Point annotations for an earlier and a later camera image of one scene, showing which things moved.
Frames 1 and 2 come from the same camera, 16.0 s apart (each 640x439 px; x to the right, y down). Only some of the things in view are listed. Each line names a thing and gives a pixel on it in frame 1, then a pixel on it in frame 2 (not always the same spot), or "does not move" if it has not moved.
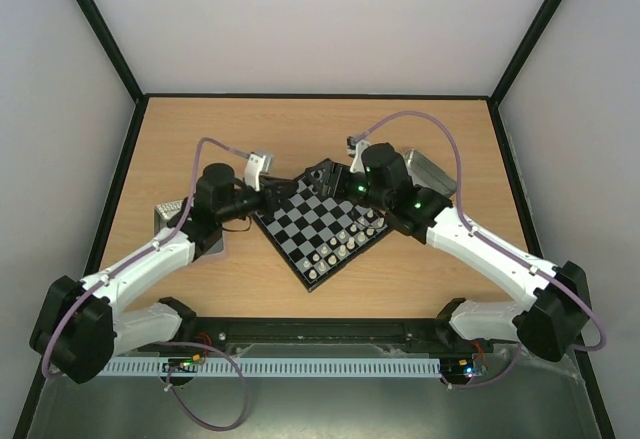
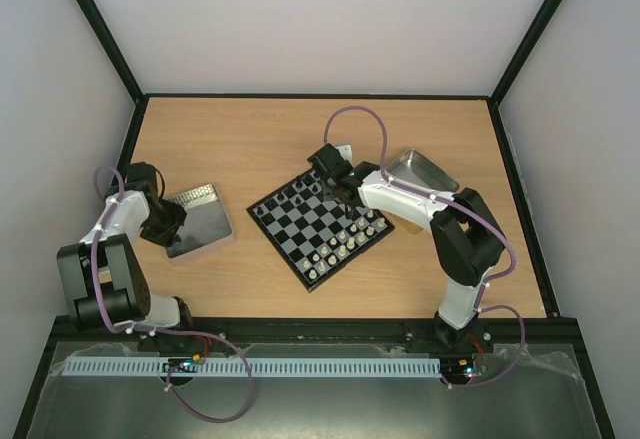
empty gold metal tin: (423, 172) does not move
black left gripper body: (269, 197) -> (165, 222)
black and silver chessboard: (319, 234) does not move
